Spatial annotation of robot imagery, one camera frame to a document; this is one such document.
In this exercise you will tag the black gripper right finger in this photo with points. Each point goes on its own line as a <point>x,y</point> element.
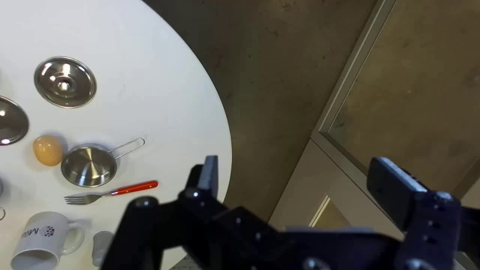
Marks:
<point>399,196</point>

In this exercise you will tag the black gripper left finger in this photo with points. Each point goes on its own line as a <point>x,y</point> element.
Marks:
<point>207,181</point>

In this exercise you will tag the silver lid with knob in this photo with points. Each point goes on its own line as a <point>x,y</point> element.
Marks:
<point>64,95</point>
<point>9,122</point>

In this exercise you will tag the small silver saucepan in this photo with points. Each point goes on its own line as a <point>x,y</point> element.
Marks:
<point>90,167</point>

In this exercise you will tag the yellow egg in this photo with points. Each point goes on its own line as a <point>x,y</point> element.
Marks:
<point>48,151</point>

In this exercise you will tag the white mug with print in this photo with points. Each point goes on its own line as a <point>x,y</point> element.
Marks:
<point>42,235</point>

